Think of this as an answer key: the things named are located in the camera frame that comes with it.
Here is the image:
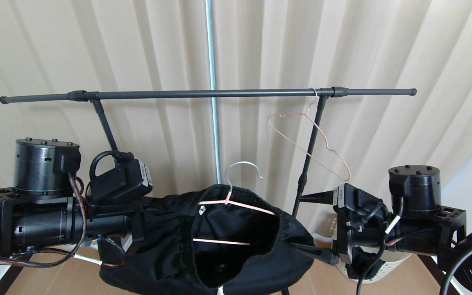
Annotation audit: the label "black clothes rack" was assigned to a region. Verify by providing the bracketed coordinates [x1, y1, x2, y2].
[0, 87, 418, 295]

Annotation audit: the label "heap of clothes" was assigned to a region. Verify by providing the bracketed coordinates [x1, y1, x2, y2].
[349, 246, 384, 281]

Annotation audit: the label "beige curtain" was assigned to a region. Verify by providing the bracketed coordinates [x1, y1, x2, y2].
[0, 0, 472, 252]

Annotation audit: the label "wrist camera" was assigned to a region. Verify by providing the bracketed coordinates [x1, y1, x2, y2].
[333, 184, 388, 236]
[88, 158, 153, 205]

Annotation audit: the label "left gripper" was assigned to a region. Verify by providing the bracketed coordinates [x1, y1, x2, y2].
[13, 197, 144, 263]

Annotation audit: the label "white laundry basket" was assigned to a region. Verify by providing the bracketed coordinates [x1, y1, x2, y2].
[313, 215, 413, 284]

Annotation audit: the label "pink clothes hanger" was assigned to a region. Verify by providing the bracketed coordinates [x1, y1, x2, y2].
[193, 161, 278, 246]
[268, 87, 351, 182]

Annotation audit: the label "black shorts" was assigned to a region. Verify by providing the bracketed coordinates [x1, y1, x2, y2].
[99, 184, 316, 295]

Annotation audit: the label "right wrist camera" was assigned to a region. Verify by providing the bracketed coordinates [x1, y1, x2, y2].
[333, 184, 388, 236]

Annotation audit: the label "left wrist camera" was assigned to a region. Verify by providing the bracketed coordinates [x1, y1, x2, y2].
[88, 158, 153, 205]

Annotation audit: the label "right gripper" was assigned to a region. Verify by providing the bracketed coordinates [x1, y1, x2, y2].
[289, 191, 439, 265]

